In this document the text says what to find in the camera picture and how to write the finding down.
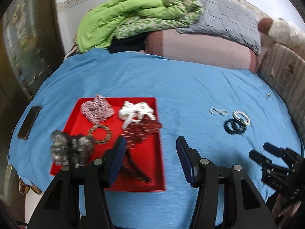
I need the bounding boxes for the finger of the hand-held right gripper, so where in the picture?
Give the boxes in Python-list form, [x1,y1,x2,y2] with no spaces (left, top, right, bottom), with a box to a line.
[263,142,284,158]
[248,150,271,168]

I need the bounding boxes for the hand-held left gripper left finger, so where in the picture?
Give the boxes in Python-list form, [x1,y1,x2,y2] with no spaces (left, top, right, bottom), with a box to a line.
[28,137,127,229]

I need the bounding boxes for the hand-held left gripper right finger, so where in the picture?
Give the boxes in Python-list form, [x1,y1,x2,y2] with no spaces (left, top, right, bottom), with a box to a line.
[176,136,277,229]

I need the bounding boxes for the dark red patterned bow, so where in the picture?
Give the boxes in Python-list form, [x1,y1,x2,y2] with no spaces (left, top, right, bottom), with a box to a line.
[119,148,153,184]

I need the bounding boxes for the gold beaded bracelet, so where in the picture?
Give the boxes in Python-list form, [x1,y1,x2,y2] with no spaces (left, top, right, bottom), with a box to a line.
[88,124,112,145]

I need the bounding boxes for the red tray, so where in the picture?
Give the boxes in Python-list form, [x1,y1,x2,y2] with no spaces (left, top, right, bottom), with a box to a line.
[49,97,166,193]

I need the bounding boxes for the red dotted scrunchie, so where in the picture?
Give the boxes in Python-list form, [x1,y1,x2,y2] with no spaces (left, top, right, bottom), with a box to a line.
[123,120,164,149]

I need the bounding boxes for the grey mesh scrunchie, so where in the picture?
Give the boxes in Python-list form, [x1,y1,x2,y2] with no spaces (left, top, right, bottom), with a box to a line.
[50,130,94,167]

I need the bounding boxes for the white cherry print scrunchie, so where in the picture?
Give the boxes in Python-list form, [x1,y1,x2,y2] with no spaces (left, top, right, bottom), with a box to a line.
[118,101,157,130]

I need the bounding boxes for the red plaid scrunchie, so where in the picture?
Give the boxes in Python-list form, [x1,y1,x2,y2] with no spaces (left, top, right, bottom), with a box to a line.
[80,95,114,124]

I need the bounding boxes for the person's right hand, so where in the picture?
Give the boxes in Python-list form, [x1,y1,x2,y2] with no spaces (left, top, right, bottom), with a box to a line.
[271,194,299,220]

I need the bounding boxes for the blue bedsheet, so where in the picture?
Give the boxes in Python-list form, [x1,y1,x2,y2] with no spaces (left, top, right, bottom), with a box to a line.
[7,48,304,229]

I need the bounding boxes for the striped beige cushion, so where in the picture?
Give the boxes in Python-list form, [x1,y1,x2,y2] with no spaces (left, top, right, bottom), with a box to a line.
[260,42,305,130]

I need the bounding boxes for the leopard print cloth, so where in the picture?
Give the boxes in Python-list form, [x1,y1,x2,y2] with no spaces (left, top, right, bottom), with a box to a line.
[18,178,42,195]

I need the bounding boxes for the black smartphone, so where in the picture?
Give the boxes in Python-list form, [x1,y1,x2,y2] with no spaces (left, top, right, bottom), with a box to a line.
[17,105,43,140]

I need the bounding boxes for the pink pillow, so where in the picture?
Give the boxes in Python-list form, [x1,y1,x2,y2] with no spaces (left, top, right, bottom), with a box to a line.
[145,30,259,73]

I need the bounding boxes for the white floral cloth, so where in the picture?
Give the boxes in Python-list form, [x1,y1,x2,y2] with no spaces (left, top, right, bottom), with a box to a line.
[258,17,305,51]

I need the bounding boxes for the wooden wardrobe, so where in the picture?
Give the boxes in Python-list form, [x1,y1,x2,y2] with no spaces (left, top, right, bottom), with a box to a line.
[0,0,65,196]

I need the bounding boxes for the grey quilt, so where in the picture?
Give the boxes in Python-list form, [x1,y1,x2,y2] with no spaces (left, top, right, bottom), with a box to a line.
[176,0,263,54]

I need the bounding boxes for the green quilt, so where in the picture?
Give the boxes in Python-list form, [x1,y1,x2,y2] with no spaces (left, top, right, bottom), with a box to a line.
[77,0,204,54]

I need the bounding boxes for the white pearl bracelet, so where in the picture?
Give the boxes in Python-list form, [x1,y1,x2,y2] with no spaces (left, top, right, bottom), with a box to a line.
[232,110,251,126]

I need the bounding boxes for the dark bead bracelet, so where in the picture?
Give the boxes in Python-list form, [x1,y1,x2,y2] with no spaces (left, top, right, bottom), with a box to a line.
[224,119,246,135]

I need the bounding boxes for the white twisted bead bracelet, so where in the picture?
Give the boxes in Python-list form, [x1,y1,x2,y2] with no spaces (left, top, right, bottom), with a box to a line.
[209,107,229,117]

